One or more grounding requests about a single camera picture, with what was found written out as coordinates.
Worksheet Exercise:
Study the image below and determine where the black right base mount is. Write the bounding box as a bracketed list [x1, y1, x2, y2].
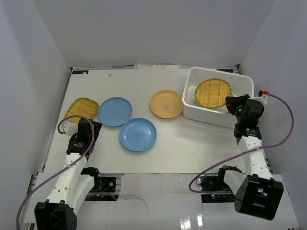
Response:
[196, 175, 235, 203]

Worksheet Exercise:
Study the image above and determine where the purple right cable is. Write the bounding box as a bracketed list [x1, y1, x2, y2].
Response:
[188, 92, 295, 195]

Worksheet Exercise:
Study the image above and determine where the orange plastic plate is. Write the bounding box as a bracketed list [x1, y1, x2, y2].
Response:
[149, 90, 184, 119]

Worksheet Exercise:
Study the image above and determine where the blue plate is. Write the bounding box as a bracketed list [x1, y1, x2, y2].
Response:
[119, 118, 157, 152]
[97, 97, 132, 127]

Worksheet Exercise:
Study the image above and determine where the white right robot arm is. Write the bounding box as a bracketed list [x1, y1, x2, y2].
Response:
[216, 94, 284, 220]

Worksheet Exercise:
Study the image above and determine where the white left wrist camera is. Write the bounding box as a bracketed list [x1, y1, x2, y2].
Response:
[59, 120, 78, 136]

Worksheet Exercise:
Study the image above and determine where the round bamboo woven plate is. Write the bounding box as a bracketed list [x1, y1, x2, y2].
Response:
[194, 78, 232, 109]

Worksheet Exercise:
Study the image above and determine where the fan-shaped bamboo woven plate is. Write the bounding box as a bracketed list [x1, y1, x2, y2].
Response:
[64, 97, 99, 119]

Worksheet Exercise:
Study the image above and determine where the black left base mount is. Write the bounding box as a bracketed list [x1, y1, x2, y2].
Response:
[88, 177, 117, 196]

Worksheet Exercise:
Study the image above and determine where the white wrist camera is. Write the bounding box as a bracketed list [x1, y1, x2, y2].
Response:
[251, 90, 269, 106]
[59, 120, 78, 136]

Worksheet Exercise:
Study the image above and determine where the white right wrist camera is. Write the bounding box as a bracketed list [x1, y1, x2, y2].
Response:
[251, 90, 269, 106]

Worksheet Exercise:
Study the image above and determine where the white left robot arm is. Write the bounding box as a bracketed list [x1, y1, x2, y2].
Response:
[34, 118, 102, 230]

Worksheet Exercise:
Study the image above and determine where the white plastic bin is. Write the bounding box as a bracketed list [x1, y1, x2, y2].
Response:
[182, 67, 254, 128]

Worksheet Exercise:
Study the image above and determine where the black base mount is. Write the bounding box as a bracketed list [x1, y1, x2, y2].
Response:
[196, 175, 235, 203]
[88, 177, 117, 196]

